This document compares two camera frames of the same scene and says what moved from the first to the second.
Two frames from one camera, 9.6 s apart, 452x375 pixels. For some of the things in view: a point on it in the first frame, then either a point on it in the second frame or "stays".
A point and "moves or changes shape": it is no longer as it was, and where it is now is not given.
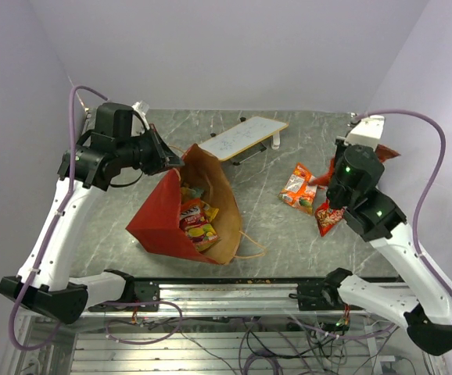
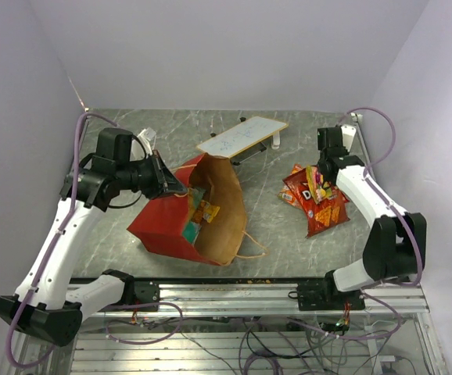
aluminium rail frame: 217,326 stays
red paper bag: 157,225 moves or changes shape
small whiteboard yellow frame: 243,136 stays
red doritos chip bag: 383,151 to 318,216
